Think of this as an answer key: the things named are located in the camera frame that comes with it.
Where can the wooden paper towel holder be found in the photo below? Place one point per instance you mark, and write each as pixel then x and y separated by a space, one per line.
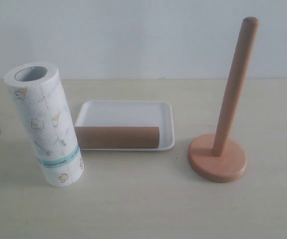
pixel 216 157

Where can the white rectangular plastic tray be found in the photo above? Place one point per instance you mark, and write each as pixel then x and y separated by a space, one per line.
pixel 133 114

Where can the brown cardboard tube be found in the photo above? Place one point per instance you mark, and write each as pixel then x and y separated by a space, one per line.
pixel 117 137

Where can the white printed paper towel roll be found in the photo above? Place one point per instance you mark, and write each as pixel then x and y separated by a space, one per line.
pixel 38 94

